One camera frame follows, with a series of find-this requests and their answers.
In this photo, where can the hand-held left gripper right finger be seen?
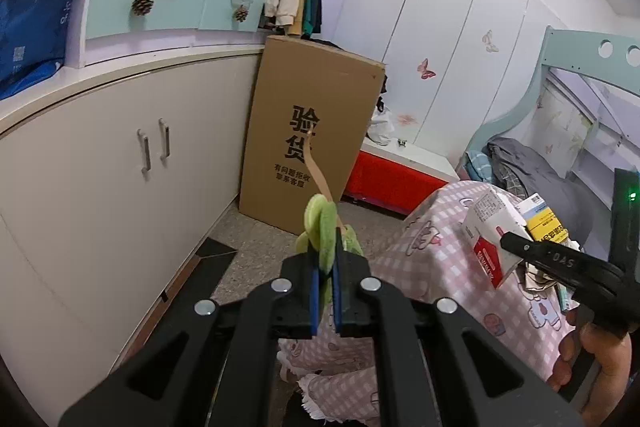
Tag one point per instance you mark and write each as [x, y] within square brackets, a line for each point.
[338, 302]

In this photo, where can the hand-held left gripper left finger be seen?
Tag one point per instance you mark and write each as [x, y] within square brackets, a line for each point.
[314, 302]

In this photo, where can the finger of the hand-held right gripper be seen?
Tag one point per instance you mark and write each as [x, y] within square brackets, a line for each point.
[560, 259]

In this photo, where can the green fuzzy scrap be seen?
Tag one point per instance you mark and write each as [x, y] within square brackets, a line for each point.
[322, 227]

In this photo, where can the white and red carton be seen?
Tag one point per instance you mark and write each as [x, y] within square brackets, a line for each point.
[487, 227]

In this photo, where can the person's right hand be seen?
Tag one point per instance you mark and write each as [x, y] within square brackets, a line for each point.
[610, 357]

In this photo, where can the yellow white medicine box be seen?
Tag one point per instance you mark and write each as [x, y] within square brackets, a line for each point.
[547, 222]

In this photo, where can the grey plaid cloth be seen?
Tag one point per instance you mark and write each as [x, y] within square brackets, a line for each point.
[515, 182]

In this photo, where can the grey blanket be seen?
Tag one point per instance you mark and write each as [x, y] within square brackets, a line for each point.
[540, 167]

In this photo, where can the pink checked tablecloth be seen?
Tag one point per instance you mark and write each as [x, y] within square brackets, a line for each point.
[440, 267]

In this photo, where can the red storage bench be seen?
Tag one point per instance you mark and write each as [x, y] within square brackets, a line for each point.
[385, 179]

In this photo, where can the white plastic bag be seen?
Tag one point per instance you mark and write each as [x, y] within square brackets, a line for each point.
[381, 127]

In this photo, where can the dark clothes heap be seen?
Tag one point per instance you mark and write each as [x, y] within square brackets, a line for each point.
[382, 94]

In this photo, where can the tall cardboard box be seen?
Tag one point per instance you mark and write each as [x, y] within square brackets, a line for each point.
[305, 82]

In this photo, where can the pale butterfly sticker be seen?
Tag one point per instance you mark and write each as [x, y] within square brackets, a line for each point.
[490, 42]

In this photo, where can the pink butterfly sticker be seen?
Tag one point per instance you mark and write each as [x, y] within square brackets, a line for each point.
[425, 69]

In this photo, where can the white wardrobe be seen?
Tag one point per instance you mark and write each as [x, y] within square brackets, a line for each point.
[450, 32]

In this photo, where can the white cabinet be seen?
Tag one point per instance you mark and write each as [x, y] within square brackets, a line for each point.
[75, 207]

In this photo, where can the pine cone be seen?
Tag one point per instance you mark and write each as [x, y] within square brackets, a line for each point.
[241, 14]
[142, 5]

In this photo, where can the blue bag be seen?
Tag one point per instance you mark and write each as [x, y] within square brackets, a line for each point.
[30, 32]

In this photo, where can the teal bed frame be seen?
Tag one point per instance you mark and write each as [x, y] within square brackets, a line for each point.
[550, 52]

